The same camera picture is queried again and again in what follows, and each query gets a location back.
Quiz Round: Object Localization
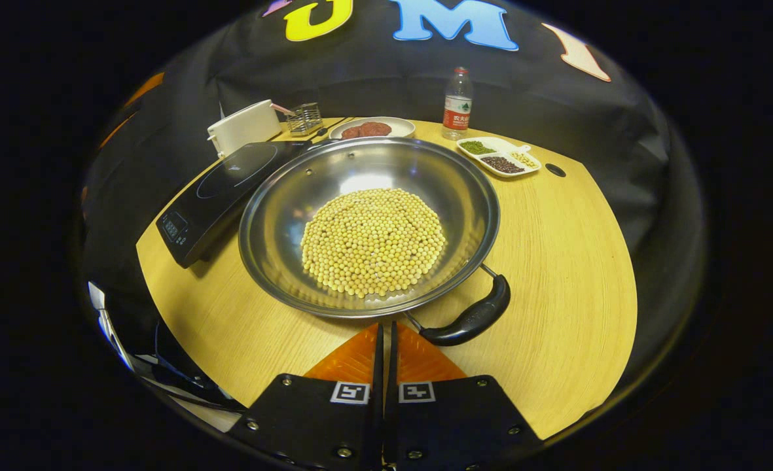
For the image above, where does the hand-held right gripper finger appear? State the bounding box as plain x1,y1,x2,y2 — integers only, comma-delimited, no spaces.
226,322,385,471
386,321,544,471

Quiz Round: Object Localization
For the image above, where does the black induction cooktop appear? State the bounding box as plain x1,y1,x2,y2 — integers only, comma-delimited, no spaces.
156,139,315,269

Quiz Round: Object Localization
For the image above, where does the pile of yellow soybeans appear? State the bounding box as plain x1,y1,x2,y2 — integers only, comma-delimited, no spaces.
300,188,448,299

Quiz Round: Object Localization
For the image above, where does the steel pot with black handle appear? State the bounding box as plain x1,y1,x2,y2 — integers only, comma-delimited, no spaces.
238,136,512,347

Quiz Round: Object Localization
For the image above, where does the white toaster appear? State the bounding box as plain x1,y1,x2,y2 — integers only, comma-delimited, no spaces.
207,99,283,159

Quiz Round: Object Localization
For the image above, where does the dark chopstick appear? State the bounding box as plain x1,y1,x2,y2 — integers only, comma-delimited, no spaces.
265,116,354,142
308,118,361,139

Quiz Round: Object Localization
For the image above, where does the red food heap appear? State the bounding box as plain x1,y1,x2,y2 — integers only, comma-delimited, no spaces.
340,122,392,139

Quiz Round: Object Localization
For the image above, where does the white oval plate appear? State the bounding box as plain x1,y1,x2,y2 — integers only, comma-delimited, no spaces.
329,116,417,141

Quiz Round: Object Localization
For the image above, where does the heap of dark red beans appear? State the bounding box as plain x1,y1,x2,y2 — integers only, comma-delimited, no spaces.
480,156,526,175

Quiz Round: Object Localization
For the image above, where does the white divided dish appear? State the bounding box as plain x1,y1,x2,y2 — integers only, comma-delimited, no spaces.
457,136,542,179

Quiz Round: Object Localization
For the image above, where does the clear plastic water bottle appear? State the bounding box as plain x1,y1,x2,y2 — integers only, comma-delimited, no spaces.
442,67,473,141

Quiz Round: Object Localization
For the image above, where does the black backdrop cloth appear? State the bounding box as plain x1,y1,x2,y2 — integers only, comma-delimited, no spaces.
79,0,708,393

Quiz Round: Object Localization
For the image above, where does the wire mesh basket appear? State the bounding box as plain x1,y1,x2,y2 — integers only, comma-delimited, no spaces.
286,102,325,137

